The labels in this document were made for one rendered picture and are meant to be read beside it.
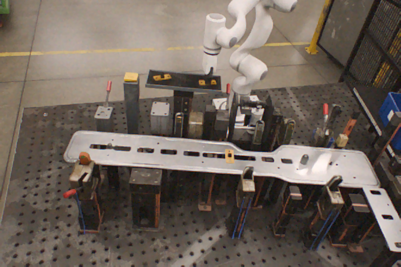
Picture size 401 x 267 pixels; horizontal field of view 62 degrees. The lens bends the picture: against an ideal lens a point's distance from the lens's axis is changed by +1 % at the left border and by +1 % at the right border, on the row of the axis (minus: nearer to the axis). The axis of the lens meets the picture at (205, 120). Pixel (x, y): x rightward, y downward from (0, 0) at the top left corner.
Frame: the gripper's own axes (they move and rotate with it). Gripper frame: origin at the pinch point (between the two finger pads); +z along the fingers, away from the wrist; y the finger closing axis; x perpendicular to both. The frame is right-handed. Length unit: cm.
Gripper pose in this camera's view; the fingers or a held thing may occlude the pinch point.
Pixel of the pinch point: (207, 78)
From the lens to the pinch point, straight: 163.3
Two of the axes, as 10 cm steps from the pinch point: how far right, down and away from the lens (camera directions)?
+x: 9.8, -0.2, 1.9
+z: -1.1, 7.6, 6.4
